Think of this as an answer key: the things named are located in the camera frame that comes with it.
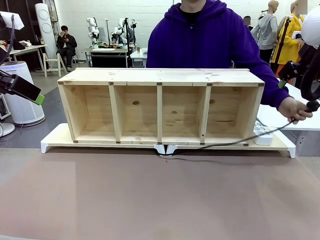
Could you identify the person left hand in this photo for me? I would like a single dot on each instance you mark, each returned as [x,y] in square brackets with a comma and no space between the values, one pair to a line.
[293,108]

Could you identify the standing person black sweater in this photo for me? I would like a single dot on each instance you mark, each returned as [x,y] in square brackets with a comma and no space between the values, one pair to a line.
[247,23]

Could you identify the mannequin in grey hoodie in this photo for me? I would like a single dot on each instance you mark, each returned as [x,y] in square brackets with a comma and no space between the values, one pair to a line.
[267,32]

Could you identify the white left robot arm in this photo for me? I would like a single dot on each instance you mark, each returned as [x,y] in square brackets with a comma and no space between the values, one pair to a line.
[15,21]

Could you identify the grey background work table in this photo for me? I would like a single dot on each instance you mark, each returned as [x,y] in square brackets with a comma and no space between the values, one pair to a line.
[107,51]

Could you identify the white tower air conditioner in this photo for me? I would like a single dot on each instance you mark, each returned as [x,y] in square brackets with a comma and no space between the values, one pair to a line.
[45,27]

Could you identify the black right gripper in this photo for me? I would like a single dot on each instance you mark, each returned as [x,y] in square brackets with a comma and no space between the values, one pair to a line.
[291,71]

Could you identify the white side table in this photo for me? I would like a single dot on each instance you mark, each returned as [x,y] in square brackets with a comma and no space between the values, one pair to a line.
[272,118]

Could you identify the mannequin in yellow hoodie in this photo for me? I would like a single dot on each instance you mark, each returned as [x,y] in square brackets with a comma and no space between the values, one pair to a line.
[290,45]

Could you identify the cluttered white background table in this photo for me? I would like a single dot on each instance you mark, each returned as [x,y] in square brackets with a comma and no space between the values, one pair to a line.
[27,47]

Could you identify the wooden folding stool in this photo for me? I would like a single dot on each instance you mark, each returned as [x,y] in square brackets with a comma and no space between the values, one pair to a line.
[51,62]

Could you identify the white power strip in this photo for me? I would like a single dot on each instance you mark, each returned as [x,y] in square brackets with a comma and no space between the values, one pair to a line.
[263,138]

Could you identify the black tripod stand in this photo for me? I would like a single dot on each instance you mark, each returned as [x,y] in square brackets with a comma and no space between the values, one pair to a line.
[282,40]

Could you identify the white round fan base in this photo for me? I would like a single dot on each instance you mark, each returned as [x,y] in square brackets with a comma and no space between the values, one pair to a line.
[6,128]

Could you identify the seated person in black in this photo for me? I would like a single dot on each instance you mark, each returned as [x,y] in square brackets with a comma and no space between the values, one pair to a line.
[66,43]

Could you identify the four-compartment pine wood shelf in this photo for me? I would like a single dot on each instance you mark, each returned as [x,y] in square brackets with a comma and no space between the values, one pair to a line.
[160,75]

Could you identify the small white background table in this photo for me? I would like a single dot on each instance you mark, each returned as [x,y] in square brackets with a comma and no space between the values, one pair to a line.
[138,53]

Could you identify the person in purple hoodie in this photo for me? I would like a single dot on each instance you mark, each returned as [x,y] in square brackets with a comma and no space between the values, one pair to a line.
[202,37]

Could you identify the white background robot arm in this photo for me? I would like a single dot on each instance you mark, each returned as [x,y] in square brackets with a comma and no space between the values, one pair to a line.
[93,31]
[120,31]

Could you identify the person left forearm purple sleeve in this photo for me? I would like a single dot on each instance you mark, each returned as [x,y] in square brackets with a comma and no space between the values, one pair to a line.
[273,85]

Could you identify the white-legged wooden riser stand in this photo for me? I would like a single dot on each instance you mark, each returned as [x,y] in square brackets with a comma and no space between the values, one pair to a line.
[57,140]
[277,147]

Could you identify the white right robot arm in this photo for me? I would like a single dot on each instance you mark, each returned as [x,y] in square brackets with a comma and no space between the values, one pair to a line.
[312,25]

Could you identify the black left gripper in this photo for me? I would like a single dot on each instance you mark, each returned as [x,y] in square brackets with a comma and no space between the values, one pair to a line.
[21,86]

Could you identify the white cylindrical air purifier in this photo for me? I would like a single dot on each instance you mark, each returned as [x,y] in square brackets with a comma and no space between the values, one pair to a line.
[22,110]

